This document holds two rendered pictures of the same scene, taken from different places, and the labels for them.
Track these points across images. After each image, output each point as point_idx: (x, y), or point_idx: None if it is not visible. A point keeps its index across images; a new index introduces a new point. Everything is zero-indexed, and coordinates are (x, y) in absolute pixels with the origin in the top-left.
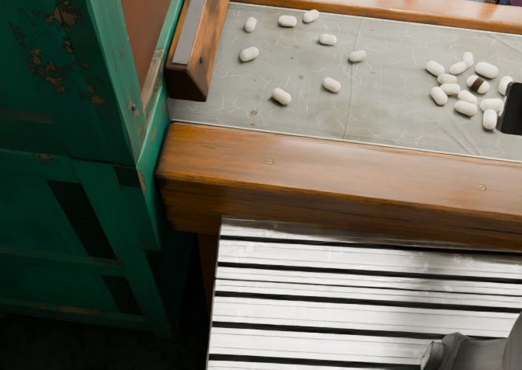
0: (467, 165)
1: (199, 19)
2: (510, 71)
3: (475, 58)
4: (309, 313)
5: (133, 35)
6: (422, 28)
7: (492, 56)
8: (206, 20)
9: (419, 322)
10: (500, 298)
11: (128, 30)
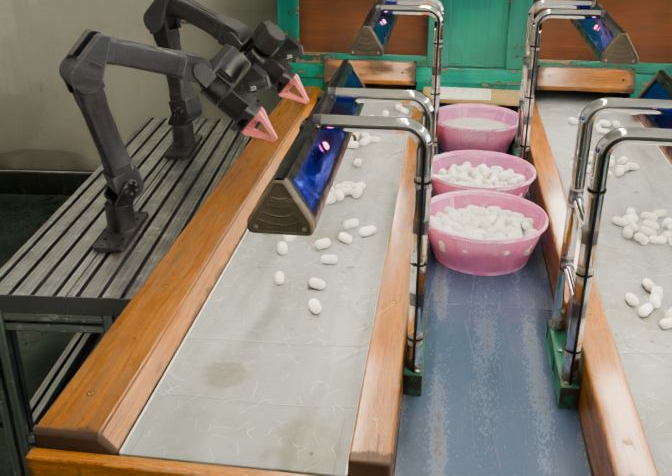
0: (289, 126)
1: (356, 60)
2: (368, 151)
3: (378, 144)
4: (232, 132)
5: (312, 26)
6: (404, 135)
7: (381, 148)
8: (360, 65)
9: (221, 148)
10: (227, 163)
11: (308, 20)
